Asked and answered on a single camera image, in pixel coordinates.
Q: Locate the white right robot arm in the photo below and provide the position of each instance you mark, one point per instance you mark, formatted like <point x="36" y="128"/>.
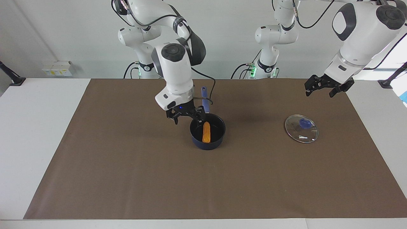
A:
<point x="175" y="73"/>

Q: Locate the white wall socket box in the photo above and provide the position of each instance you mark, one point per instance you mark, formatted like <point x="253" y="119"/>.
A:
<point x="57" y="69"/>

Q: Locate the glass lid with blue knob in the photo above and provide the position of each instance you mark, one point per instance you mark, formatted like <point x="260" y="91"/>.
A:
<point x="302" y="133"/>

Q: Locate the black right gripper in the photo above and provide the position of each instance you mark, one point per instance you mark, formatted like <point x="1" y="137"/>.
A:
<point x="182" y="109"/>

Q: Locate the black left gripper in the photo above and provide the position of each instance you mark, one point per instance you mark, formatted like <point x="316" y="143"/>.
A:
<point x="330" y="81"/>

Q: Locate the black clamp stand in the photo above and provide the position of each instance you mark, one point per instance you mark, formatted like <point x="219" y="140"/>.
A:
<point x="12" y="78"/>
<point x="389" y="80"/>

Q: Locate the brown table mat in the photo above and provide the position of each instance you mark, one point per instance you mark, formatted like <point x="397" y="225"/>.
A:
<point x="159" y="178"/>

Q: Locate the blue plastic item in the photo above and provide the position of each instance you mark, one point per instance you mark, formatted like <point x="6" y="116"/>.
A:
<point x="404" y="97"/>

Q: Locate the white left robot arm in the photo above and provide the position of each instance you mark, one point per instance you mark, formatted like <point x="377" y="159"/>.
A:
<point x="359" y="38"/>

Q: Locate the yellow toy corn cob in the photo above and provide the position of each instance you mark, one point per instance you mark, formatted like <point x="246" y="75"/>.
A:
<point x="206" y="133"/>

